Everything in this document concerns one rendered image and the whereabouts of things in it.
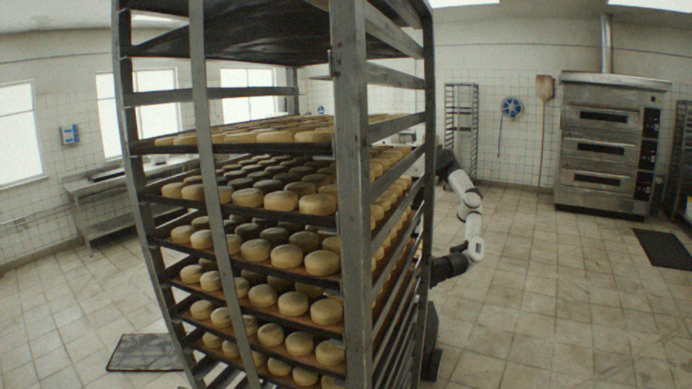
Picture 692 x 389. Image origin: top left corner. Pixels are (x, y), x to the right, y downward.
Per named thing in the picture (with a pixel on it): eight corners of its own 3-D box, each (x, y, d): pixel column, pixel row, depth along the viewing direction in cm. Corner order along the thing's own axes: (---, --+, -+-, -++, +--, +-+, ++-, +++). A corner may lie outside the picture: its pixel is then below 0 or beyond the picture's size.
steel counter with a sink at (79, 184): (89, 258, 324) (65, 162, 289) (78, 245, 362) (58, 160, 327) (274, 190, 593) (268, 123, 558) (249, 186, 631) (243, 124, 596)
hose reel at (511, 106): (520, 159, 521) (523, 96, 490) (520, 160, 507) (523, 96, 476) (498, 157, 543) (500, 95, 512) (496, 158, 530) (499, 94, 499)
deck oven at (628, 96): (551, 215, 406) (561, 69, 349) (550, 194, 501) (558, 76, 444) (652, 230, 322) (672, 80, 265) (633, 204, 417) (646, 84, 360)
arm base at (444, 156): (439, 187, 160) (436, 168, 166) (464, 180, 154) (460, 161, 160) (430, 172, 149) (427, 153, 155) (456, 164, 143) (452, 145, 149)
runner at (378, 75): (416, 90, 91) (415, 79, 90) (425, 89, 90) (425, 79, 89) (308, 79, 34) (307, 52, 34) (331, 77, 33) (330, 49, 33)
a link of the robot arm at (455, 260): (419, 281, 119) (445, 273, 123) (435, 293, 110) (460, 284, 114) (422, 252, 115) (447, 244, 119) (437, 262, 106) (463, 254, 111)
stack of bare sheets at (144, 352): (194, 333, 214) (193, 330, 213) (184, 371, 176) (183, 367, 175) (124, 336, 202) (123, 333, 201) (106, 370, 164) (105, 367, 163)
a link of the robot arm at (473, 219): (476, 247, 129) (479, 212, 141) (484, 234, 121) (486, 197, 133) (452, 241, 131) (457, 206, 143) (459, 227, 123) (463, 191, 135)
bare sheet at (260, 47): (295, 67, 100) (295, 62, 100) (419, 57, 85) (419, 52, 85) (127, 57, 47) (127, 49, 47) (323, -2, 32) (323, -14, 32)
